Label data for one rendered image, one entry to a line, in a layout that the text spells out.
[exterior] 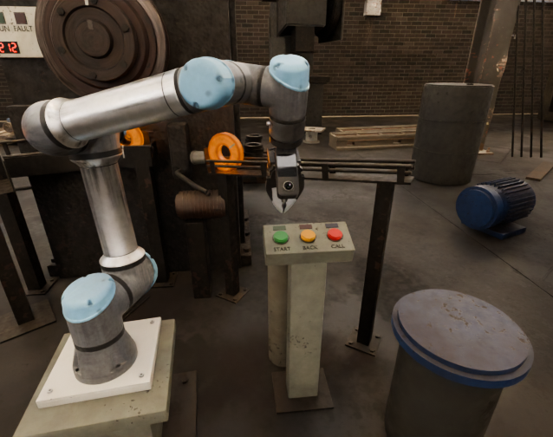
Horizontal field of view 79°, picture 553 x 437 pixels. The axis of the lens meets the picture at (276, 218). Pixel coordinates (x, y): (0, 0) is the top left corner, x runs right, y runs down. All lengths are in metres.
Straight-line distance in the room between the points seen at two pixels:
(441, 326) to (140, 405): 0.76
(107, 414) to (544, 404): 1.34
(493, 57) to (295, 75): 4.45
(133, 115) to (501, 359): 0.91
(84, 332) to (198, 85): 0.63
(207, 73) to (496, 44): 4.62
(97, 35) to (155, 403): 1.21
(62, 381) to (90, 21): 1.15
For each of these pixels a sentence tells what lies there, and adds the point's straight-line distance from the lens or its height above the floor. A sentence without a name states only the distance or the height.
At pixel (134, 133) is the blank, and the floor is 0.76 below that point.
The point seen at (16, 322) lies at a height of 0.01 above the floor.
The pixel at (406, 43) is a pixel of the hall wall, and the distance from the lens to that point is 8.40.
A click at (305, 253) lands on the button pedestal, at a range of 0.89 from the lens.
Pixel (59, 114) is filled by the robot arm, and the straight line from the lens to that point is 0.75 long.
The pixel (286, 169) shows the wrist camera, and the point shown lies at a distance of 0.71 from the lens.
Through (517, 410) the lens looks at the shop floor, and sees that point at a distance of 1.49.
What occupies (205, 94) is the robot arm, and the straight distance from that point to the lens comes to 0.55.
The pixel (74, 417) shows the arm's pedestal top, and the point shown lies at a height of 0.30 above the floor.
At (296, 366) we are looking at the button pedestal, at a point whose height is 0.16.
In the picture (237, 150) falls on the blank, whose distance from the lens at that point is 1.36.
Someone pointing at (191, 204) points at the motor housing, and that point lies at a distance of 1.47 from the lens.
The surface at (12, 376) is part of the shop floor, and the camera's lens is 1.66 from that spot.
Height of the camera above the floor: 1.03
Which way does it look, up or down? 24 degrees down
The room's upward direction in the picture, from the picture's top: straight up
